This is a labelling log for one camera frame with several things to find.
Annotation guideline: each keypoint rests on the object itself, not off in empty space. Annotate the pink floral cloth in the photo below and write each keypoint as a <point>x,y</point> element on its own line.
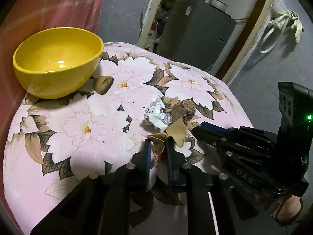
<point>139,76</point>

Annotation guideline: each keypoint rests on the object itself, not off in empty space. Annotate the grey metal cabinet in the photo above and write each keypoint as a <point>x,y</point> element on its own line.
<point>195,33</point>

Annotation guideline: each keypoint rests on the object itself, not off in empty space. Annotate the olive brown potato piece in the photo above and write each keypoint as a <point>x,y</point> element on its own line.
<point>102,84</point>

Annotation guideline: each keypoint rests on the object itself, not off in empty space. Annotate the red plaid cloth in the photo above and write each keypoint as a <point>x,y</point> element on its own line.
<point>31,126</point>

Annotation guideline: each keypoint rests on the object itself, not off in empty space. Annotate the person's right hand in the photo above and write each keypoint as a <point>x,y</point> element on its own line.
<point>285,210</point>

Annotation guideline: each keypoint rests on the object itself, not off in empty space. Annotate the cream door frame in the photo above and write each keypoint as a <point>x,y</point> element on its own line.
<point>148,15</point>

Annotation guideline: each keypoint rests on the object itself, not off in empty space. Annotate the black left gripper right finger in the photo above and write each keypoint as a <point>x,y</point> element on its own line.
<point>178,167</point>

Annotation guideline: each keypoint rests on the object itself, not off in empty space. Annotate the metal pot on cabinet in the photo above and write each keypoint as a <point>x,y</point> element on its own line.
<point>218,4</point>

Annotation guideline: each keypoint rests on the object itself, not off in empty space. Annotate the purple onion end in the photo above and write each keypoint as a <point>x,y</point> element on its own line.
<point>190,109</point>

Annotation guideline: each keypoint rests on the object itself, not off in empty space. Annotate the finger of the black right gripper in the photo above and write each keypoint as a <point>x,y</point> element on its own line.
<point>210,139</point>
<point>214,129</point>

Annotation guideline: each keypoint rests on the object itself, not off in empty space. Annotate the brown onion skin piece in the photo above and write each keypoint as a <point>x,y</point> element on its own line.
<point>158,142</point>

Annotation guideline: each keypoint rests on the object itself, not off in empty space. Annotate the yellow ceramic bowl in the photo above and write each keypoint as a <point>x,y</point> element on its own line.
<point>56,62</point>

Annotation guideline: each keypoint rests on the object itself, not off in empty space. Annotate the silver foil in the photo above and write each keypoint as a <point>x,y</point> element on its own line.
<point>156,116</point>

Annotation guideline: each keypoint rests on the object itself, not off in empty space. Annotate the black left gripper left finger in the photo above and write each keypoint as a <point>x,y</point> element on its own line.
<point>142,160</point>

